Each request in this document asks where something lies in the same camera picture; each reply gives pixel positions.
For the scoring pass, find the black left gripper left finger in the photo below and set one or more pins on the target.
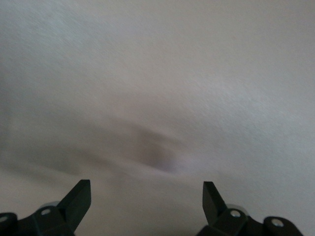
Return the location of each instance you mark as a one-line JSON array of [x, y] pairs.
[[49, 223]]

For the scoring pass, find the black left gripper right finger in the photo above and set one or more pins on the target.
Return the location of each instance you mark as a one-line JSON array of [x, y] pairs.
[[229, 223]]

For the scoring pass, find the large table cover cloth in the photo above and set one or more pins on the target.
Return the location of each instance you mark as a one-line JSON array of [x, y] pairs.
[[157, 86]]

